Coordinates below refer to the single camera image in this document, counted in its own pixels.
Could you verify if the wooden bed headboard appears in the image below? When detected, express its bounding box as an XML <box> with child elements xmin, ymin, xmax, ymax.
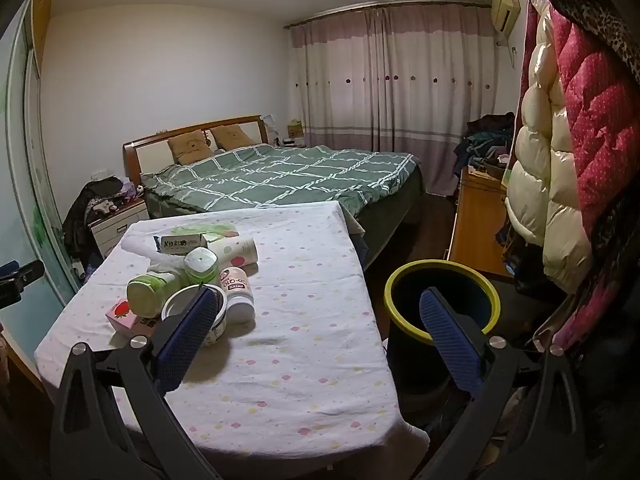
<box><xmin>122</xmin><ymin>115</ymin><xmax>269</xmax><ymax>185</ymax></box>

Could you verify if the green yogurt bottle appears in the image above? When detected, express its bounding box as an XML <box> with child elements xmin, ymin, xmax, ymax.
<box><xmin>126</xmin><ymin>271</ymin><xmax>189</xmax><ymax>318</ymax></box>

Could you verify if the black bag on cabinet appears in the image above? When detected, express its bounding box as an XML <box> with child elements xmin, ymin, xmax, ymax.
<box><xmin>63</xmin><ymin>177</ymin><xmax>122</xmax><ymax>269</ymax></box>

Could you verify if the paper cup with dots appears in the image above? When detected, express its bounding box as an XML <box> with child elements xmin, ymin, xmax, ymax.
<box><xmin>207</xmin><ymin>236</ymin><xmax>258</xmax><ymax>270</ymax></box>

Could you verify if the green white lidded cup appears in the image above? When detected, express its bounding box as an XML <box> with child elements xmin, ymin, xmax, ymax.
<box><xmin>183</xmin><ymin>247</ymin><xmax>219</xmax><ymax>285</ymax></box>

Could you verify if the black bin yellow rim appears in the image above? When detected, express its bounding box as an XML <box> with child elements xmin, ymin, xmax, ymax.
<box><xmin>384</xmin><ymin>259</ymin><xmax>501</xmax><ymax>412</ymax></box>

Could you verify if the red dotted quilted jacket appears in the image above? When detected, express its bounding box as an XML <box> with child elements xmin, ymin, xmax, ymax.
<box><xmin>542</xmin><ymin>0</ymin><xmax>639</xmax><ymax>233</ymax></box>

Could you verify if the white bedside cabinet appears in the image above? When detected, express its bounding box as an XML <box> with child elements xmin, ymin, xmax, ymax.
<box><xmin>90</xmin><ymin>198</ymin><xmax>149</xmax><ymax>259</ymax></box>

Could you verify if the cream puffer jacket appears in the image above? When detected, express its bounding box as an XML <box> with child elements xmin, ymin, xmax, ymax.
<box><xmin>506</xmin><ymin>8</ymin><xmax>591</xmax><ymax>294</ymax></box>

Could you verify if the small white black box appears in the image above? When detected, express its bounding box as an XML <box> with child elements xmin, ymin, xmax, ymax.
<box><xmin>154</xmin><ymin>233</ymin><xmax>207</xmax><ymax>256</ymax></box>

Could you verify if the left brown pillow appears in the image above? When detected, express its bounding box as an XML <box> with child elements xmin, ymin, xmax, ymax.
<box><xmin>168</xmin><ymin>129</ymin><xmax>214</xmax><ymax>165</ymax></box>

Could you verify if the wall air conditioner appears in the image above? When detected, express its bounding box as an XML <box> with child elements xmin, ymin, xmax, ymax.
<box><xmin>491</xmin><ymin>0</ymin><xmax>521</xmax><ymax>37</ymax></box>

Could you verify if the pink white curtain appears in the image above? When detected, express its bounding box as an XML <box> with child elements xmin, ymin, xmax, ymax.
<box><xmin>290</xmin><ymin>3</ymin><xmax>498</xmax><ymax>196</ymax></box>

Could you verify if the right brown pillow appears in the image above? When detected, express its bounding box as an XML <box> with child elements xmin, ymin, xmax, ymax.
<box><xmin>212</xmin><ymin>125</ymin><xmax>256</xmax><ymax>151</ymax></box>

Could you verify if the green plaid bed quilt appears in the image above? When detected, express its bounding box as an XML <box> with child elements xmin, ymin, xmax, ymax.
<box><xmin>142</xmin><ymin>144</ymin><xmax>423</xmax><ymax>217</ymax></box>

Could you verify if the pile of clothes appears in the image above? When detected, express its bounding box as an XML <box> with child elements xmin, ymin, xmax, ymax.
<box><xmin>454</xmin><ymin>112</ymin><xmax>515</xmax><ymax>178</ymax></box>

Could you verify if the pink strawberry box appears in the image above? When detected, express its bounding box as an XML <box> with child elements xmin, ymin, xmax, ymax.
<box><xmin>105</xmin><ymin>300</ymin><xmax>157</xmax><ymax>338</ymax></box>

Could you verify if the white round tub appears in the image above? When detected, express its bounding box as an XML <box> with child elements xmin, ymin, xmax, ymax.
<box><xmin>160</xmin><ymin>284</ymin><xmax>227</xmax><ymax>347</ymax></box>

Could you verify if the white pill bottle red label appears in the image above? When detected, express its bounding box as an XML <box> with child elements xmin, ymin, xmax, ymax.
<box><xmin>220</xmin><ymin>266</ymin><xmax>255</xmax><ymax>324</ymax></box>

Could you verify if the wooden desk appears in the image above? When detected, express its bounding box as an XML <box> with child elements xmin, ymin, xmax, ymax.
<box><xmin>448</xmin><ymin>168</ymin><xmax>510</xmax><ymax>278</ymax></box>

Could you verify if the yellow box on nightstand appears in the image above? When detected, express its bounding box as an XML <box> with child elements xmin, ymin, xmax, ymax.
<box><xmin>288</xmin><ymin>119</ymin><xmax>304</xmax><ymax>139</ymax></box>

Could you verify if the white dotted table cloth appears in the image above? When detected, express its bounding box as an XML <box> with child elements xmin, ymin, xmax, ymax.
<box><xmin>35</xmin><ymin>202</ymin><xmax>430</xmax><ymax>460</ymax></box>

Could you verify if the brown pillow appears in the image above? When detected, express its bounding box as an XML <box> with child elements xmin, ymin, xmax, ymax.
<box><xmin>212</xmin><ymin>125</ymin><xmax>256</xmax><ymax>151</ymax></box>
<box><xmin>168</xmin><ymin>129</ymin><xmax>214</xmax><ymax>165</ymax></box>

